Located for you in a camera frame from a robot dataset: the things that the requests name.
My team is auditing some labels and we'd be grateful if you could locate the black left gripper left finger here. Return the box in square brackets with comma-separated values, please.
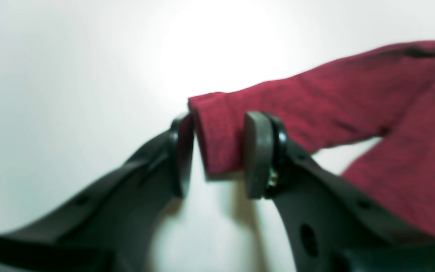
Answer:
[0, 113, 194, 272]

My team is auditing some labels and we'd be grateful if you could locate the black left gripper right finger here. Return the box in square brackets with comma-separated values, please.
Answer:
[244, 111, 435, 272]

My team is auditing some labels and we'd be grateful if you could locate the dark red t-shirt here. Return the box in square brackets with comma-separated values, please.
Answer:
[188, 40, 435, 236]

